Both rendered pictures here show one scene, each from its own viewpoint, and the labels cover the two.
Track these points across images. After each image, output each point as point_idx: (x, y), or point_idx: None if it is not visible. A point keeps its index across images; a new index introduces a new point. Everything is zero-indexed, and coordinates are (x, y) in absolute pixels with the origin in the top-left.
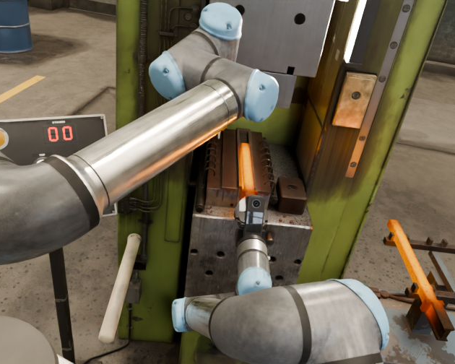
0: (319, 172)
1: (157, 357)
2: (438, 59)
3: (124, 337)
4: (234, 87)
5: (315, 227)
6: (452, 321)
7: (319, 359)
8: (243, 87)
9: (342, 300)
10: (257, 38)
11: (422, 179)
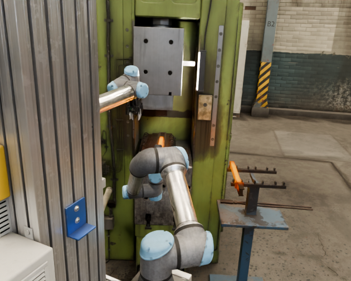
0: (196, 144)
1: (125, 266)
2: (312, 108)
3: (106, 257)
4: (132, 86)
5: (201, 175)
6: (269, 210)
7: (162, 165)
8: (135, 86)
9: (170, 148)
10: (154, 82)
11: (296, 175)
